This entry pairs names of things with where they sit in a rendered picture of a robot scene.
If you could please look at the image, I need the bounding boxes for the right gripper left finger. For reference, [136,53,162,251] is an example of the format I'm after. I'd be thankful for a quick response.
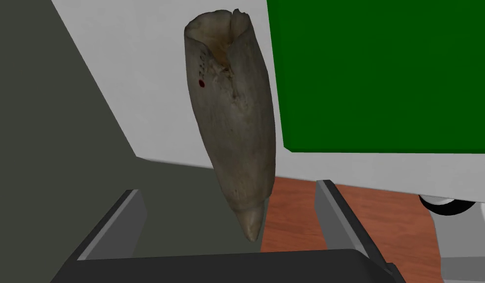
[76,189,148,261]

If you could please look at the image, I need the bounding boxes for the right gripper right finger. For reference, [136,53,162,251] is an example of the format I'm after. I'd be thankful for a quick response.
[315,179,389,265]

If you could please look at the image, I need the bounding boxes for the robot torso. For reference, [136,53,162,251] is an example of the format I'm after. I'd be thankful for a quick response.
[418,194,485,283]

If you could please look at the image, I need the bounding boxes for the green panel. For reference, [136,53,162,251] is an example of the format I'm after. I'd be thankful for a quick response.
[266,0,485,155]

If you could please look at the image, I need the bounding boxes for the brown tusk-shaped handle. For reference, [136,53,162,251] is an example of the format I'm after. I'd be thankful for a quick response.
[183,8,277,243]

